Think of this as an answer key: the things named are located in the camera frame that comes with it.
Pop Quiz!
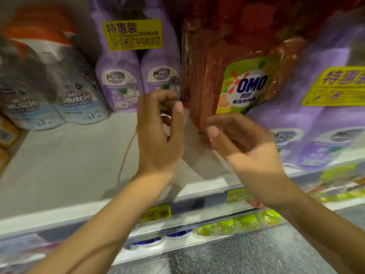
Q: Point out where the person's right hand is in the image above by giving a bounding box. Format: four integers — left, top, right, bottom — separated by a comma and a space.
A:
204, 112, 297, 209

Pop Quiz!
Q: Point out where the person's left hand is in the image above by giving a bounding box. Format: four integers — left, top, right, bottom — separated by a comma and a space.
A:
136, 90, 186, 183

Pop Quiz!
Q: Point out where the row of lime green packets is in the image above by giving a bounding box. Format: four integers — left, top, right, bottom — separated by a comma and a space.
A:
194, 208, 284, 237

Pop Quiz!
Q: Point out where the red green-label detergent pouch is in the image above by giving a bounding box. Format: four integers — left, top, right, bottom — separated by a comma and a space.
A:
181, 0, 311, 132

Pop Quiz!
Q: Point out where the purple twin spray bottle pack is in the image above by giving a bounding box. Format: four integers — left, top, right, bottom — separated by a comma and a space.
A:
245, 8, 365, 170

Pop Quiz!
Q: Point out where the person's left forearm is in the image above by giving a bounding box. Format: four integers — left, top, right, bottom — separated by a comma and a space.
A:
29, 174, 172, 274

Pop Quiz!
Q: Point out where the yellow price tag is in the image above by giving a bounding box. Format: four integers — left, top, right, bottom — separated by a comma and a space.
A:
226, 187, 256, 204
137, 204, 173, 224

